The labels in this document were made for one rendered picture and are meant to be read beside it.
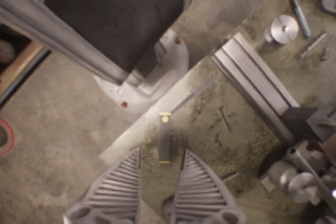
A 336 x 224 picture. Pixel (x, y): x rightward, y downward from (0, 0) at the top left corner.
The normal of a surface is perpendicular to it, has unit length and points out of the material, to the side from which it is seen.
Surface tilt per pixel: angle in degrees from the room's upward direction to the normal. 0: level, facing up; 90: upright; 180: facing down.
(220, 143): 0
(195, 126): 0
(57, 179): 0
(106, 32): 35
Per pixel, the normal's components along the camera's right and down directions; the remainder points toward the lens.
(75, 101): 0.00, 0.07
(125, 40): 0.62, 0.58
